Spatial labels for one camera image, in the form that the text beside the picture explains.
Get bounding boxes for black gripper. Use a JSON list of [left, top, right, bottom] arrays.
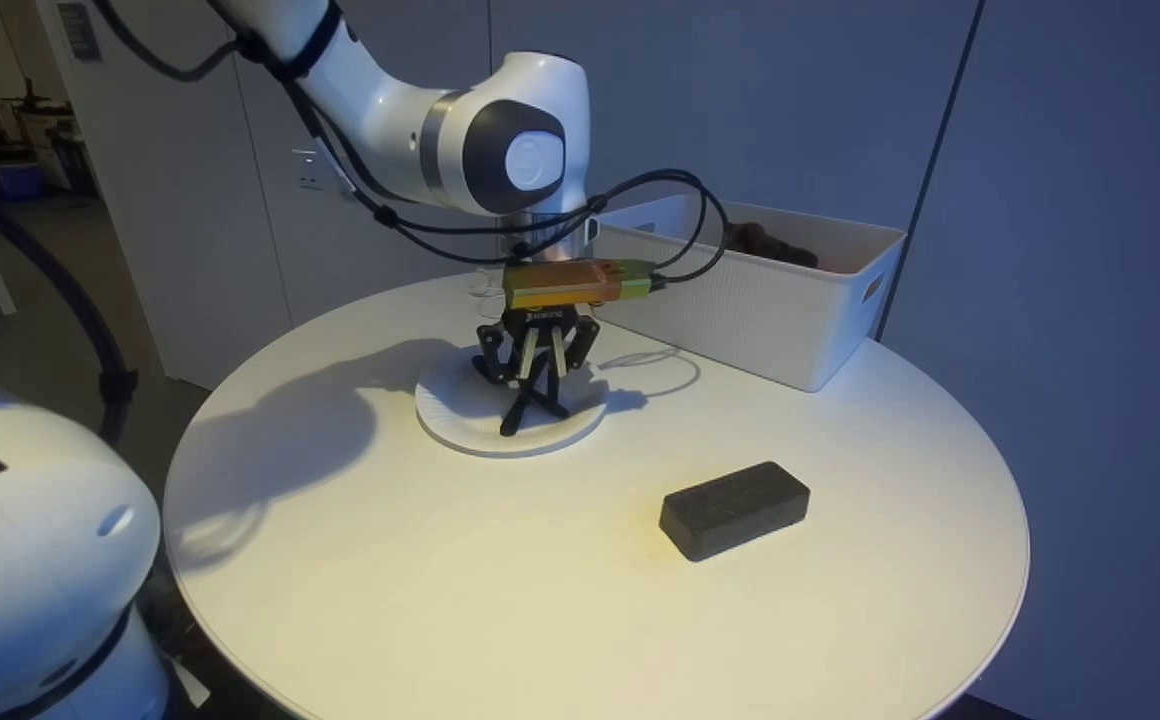
[[470, 299, 608, 413]]

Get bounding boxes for black knife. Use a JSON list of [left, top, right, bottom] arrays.
[[494, 360, 571, 442]]

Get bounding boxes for white round plate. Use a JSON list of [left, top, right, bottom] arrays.
[[411, 339, 615, 461]]

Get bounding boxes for white plastic storage box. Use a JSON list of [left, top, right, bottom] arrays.
[[587, 197, 908, 398]]

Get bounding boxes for black rectangular block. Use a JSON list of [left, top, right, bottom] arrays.
[[655, 461, 817, 564]]

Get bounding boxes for brown object in box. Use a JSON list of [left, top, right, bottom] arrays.
[[720, 216, 824, 273]]

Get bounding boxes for yellow wrist camera box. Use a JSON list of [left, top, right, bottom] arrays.
[[498, 256, 660, 311]]

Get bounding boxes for thin clear cable loop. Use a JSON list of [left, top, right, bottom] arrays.
[[595, 344, 709, 405]]

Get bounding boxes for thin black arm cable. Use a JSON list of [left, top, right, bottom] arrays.
[[240, 37, 735, 290]]

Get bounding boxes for thick black cable hose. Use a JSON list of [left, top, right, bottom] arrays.
[[0, 157, 143, 447]]

